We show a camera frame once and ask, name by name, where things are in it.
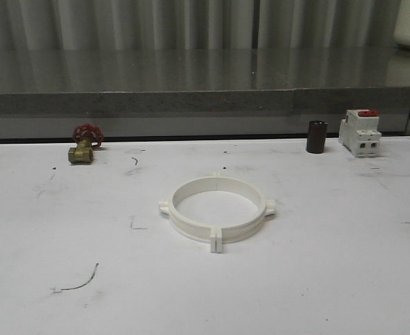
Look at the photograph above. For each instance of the white half-ring pipe clamp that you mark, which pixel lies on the white half-ring pipe clamp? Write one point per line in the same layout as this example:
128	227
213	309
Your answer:
186	226

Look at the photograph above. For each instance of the grey stone counter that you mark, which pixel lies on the grey stone counter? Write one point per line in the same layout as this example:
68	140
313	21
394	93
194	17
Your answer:
44	95

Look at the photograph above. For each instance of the dark brown cylinder coupling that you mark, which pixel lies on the dark brown cylinder coupling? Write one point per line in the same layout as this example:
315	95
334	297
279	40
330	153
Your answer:
316	137

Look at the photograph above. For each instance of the brass valve red handwheel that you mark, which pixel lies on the brass valve red handwheel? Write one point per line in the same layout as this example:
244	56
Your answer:
87	138

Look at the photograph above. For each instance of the white circuit breaker red switch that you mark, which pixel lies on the white circuit breaker red switch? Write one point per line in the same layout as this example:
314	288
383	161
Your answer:
358	133

